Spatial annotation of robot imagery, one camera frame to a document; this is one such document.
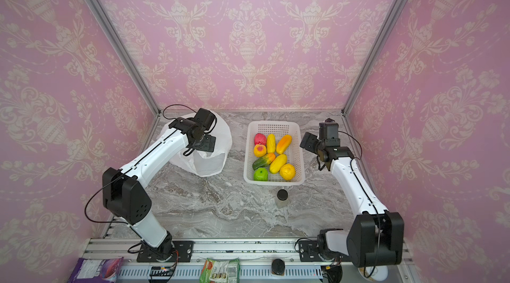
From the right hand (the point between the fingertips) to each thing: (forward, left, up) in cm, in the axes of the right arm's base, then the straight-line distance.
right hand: (312, 140), depth 85 cm
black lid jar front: (-43, +18, -17) cm, 49 cm away
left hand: (+1, +48, 0) cm, 48 cm away
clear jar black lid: (-22, +15, -9) cm, 28 cm away
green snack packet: (-43, +36, -15) cm, 58 cm away
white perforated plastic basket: (+6, +5, -18) cm, 20 cm away
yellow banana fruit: (-2, +15, -13) cm, 20 cm away
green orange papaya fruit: (-1, +21, -14) cm, 25 cm away
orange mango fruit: (+8, +11, -13) cm, 19 cm away
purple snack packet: (-41, +81, -14) cm, 92 cm away
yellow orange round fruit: (-8, +11, -12) cm, 18 cm away
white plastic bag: (0, +48, -14) cm, 51 cm away
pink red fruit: (+10, +23, -11) cm, 27 cm away
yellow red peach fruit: (+4, +23, -12) cm, 26 cm away
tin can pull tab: (-46, -15, -13) cm, 50 cm away
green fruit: (-9, +23, -11) cm, 27 cm away
